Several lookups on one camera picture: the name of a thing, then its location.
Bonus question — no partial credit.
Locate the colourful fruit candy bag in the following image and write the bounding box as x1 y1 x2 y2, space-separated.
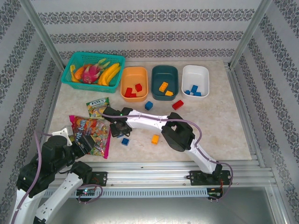
69 114 112 160

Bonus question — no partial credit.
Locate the green candy bag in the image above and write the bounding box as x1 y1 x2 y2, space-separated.
85 97 110 120

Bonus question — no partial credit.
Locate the small controller circuit board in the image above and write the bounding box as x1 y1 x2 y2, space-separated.
76 189 96 196
207 190 224 199

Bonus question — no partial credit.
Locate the yellow toy banana bunch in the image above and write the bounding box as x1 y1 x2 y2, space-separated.
97 63 121 86

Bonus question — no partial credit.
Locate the orange plastic bin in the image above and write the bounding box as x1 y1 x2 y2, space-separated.
120 66 150 103

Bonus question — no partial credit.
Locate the pink toy dragon fruit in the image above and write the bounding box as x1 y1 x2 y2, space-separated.
80 58 112 84

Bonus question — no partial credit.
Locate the small yellow toy banana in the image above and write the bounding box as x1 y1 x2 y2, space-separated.
69 64 81 83

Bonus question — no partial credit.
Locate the dark teal plastic bin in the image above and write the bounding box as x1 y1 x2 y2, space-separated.
151 64 180 101

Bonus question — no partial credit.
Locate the teal plastic basket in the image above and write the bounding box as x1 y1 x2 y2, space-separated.
60 51 126 94

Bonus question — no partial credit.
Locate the white plastic bin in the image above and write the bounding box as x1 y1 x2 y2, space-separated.
181 64 210 98

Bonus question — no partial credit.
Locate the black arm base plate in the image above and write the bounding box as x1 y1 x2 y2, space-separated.
189 170 233 186
90 171 108 187

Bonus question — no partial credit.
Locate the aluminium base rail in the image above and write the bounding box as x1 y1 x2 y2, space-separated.
52 161 275 187

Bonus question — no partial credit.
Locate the aluminium side rail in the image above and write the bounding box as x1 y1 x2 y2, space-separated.
228 63 266 168
32 67 65 171

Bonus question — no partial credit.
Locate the grey slotted cable duct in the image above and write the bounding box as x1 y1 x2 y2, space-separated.
44 188 210 198

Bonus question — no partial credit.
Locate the aluminium frame post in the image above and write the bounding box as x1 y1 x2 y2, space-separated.
18 0 66 70
228 0 273 70

